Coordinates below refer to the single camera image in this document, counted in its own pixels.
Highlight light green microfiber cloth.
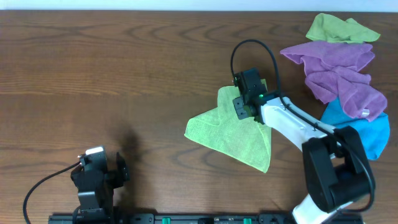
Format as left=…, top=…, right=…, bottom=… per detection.
left=184, top=86, right=272, bottom=173

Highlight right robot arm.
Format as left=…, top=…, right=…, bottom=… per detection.
left=233, top=91, right=376, bottom=223

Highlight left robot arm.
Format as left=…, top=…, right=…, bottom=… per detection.
left=70, top=151, right=130, bottom=223

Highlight purple microfiber cloth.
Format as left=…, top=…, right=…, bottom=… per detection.
left=280, top=40, right=387, bottom=122

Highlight olive green cloth at back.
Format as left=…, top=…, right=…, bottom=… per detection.
left=306, top=13, right=381, bottom=44

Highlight blue microfiber cloth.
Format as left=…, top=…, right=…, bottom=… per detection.
left=320, top=98, right=390, bottom=161

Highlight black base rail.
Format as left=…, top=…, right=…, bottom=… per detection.
left=48, top=212, right=364, bottom=224

